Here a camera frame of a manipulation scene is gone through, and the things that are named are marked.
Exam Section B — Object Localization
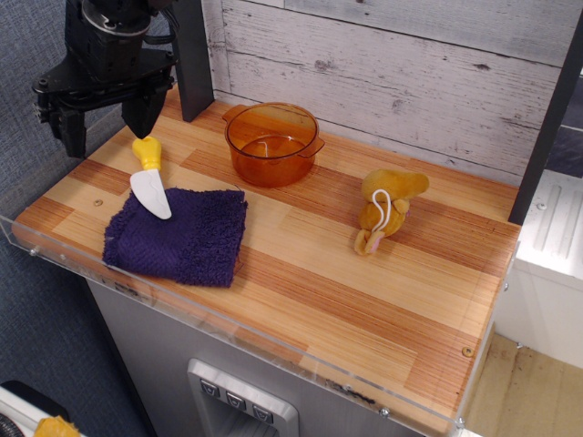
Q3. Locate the dark grey left post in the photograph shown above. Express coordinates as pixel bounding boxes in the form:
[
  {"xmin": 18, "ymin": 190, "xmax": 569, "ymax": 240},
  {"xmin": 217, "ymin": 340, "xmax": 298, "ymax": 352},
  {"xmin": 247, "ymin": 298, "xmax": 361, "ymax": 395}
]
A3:
[{"xmin": 172, "ymin": 0, "xmax": 214, "ymax": 122}]

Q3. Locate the silver dispenser panel with buttons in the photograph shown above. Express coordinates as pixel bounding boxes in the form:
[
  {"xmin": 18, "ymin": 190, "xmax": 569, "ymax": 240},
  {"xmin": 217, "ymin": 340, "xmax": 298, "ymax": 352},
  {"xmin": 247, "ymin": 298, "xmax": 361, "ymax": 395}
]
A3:
[{"xmin": 188, "ymin": 359, "xmax": 300, "ymax": 436}]

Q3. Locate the yellow handled white toy knife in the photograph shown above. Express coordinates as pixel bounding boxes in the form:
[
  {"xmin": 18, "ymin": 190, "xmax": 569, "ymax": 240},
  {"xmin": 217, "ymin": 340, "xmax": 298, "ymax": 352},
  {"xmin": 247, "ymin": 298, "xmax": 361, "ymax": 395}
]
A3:
[{"xmin": 130, "ymin": 137, "xmax": 172, "ymax": 219}]

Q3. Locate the dark grey right post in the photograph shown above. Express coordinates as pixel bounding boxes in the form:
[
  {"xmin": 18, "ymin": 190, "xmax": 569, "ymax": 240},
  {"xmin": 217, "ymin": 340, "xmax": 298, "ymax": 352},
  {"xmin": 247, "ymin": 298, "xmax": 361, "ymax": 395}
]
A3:
[{"xmin": 507, "ymin": 14, "xmax": 582, "ymax": 225}]

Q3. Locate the dark grey post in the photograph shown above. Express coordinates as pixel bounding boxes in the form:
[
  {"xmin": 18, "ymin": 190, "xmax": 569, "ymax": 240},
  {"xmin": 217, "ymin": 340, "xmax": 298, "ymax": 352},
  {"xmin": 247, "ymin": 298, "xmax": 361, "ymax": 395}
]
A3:
[
  {"xmin": 172, "ymin": 0, "xmax": 214, "ymax": 122},
  {"xmin": 507, "ymin": 14, "xmax": 582, "ymax": 225}
]

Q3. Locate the orange transparent plastic pot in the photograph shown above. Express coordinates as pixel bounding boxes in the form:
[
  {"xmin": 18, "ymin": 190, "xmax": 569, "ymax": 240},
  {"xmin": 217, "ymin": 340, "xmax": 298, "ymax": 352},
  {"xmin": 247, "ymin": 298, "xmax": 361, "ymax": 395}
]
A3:
[{"xmin": 222, "ymin": 102, "xmax": 324, "ymax": 188}]

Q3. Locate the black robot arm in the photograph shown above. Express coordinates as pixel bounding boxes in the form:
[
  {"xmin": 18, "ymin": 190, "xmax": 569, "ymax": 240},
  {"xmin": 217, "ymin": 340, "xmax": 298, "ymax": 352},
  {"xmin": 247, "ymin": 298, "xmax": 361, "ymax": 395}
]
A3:
[{"xmin": 33, "ymin": 0, "xmax": 179, "ymax": 158}]

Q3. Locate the yellow plush toy animal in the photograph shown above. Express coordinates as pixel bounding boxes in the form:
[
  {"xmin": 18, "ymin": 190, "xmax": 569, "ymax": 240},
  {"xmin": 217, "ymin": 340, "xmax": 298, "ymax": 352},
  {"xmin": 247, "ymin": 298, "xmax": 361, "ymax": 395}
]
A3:
[{"xmin": 353, "ymin": 169, "xmax": 430, "ymax": 256}]

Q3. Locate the clear acrylic table guard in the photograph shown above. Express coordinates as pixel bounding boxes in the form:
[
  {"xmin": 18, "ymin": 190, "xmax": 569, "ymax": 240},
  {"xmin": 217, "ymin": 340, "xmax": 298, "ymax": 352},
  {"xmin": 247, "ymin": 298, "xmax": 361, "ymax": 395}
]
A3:
[{"xmin": 1, "ymin": 211, "xmax": 518, "ymax": 436}]

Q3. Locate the yellow object bottom left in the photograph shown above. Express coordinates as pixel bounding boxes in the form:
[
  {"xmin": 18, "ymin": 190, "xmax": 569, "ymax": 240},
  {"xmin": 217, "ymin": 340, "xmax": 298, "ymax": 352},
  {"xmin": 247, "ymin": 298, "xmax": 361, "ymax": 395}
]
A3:
[{"xmin": 33, "ymin": 416, "xmax": 81, "ymax": 437}]

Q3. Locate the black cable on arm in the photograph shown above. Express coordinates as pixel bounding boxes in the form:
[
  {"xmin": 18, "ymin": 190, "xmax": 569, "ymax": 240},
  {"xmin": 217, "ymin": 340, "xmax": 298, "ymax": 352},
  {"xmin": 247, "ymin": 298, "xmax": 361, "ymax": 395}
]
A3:
[{"xmin": 143, "ymin": 8, "xmax": 179, "ymax": 46}]

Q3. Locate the purple terry cloth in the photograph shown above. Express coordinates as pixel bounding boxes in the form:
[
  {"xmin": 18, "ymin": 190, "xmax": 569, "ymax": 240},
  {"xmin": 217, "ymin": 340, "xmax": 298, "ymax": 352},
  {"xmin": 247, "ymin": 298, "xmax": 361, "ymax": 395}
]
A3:
[{"xmin": 102, "ymin": 188, "xmax": 248, "ymax": 288}]

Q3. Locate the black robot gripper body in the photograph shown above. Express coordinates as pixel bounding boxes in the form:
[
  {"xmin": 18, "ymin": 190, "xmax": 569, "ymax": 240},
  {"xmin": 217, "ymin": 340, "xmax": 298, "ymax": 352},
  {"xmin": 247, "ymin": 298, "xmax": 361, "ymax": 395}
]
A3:
[{"xmin": 33, "ymin": 13, "xmax": 177, "ymax": 122}]

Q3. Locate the grey toy fridge cabinet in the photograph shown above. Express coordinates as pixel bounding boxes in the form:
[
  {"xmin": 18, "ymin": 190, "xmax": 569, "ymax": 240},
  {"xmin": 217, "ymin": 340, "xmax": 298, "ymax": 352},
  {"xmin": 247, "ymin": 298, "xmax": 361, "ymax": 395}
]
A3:
[{"xmin": 89, "ymin": 281, "xmax": 414, "ymax": 436}]

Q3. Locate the white toy sink unit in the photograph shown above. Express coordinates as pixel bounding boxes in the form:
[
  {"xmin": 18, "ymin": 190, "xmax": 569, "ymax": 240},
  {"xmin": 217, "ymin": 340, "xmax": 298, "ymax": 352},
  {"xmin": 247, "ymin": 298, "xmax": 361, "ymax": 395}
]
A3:
[{"xmin": 494, "ymin": 170, "xmax": 582, "ymax": 368}]

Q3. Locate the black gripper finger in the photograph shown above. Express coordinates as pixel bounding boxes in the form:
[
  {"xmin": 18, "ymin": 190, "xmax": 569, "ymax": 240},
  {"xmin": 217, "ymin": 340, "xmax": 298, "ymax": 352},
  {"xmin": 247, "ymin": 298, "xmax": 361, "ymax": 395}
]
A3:
[
  {"xmin": 49, "ymin": 108, "xmax": 87, "ymax": 158},
  {"xmin": 122, "ymin": 87, "xmax": 165, "ymax": 138}
]

